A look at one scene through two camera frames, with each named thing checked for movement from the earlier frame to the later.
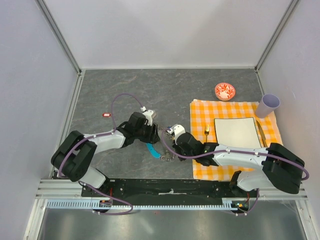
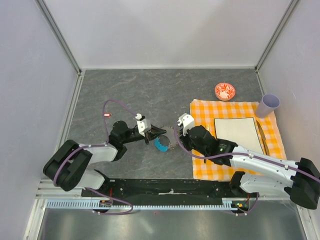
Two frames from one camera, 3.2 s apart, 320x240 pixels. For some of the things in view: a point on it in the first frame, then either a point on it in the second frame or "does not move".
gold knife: (262, 134) does not move
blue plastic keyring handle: (152, 151) → (162, 143)
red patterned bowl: (224, 91) does not move
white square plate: (240, 131) does not move
